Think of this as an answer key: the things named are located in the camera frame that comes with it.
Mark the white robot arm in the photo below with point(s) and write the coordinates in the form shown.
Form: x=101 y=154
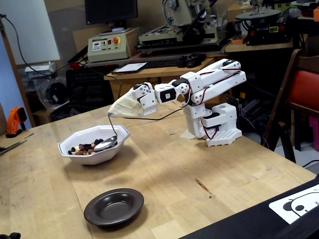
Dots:
x=219 y=77

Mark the beige masking tape wrap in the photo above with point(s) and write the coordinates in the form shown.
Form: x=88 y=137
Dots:
x=124 y=107

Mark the brown wooden post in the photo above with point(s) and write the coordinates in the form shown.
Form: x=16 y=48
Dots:
x=15 y=72

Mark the white panda sticker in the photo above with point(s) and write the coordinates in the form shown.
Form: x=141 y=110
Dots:
x=294 y=206

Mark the wooden workbench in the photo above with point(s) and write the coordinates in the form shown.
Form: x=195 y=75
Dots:
x=129 y=84

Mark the small white box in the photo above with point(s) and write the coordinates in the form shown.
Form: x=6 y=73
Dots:
x=40 y=69

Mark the black handheld device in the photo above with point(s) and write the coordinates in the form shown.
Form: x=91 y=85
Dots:
x=192 y=61

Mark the plain cardboard box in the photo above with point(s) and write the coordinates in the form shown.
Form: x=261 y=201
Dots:
x=236 y=12

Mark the wooden shelf board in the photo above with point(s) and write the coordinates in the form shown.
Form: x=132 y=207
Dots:
x=261 y=47

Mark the clear bag black disc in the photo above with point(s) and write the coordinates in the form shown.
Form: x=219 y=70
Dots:
x=56 y=93

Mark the metal spoon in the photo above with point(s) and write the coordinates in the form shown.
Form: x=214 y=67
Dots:
x=106 y=144

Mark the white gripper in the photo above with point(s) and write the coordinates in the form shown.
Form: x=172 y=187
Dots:
x=145 y=97

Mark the thin metal strip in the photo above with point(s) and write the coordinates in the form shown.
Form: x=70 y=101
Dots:
x=12 y=147

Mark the pink bin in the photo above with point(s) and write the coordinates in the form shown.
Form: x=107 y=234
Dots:
x=314 y=134

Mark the orange black tool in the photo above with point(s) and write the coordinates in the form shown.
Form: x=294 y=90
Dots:
x=15 y=117

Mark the black scroll saw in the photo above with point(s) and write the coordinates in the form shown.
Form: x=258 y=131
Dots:
x=264 y=32

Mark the black computer monitor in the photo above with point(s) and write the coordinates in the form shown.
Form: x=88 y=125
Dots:
x=111 y=11

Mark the wooden chair red cushion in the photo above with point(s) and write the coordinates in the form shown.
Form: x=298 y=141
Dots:
x=304 y=87

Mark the white printed paper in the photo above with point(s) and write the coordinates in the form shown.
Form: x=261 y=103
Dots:
x=130 y=67

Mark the black keyboard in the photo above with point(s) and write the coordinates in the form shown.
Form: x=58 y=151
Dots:
x=162 y=63

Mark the beige tape sheet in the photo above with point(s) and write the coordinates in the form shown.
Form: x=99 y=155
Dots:
x=185 y=135

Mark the white board panel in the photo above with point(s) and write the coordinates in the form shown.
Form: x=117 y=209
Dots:
x=30 y=30

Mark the white octagonal bowl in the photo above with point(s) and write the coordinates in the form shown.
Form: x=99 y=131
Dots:
x=94 y=159

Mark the beige milling machine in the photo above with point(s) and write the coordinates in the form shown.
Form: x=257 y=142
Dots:
x=179 y=15

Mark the black controller board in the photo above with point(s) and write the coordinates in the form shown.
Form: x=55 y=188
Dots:
x=234 y=100

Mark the nut and fruit mix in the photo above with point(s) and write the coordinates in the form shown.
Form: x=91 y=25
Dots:
x=83 y=149

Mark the small black object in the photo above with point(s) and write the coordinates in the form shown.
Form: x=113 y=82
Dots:
x=11 y=236

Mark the black plastic crate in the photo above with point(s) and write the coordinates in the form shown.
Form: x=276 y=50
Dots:
x=84 y=87

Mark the black laptop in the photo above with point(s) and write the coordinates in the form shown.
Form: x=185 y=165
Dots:
x=249 y=224

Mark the beige control box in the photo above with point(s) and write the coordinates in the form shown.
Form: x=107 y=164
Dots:
x=109 y=53

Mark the brown plate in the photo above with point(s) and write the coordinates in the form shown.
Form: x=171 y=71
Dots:
x=99 y=214

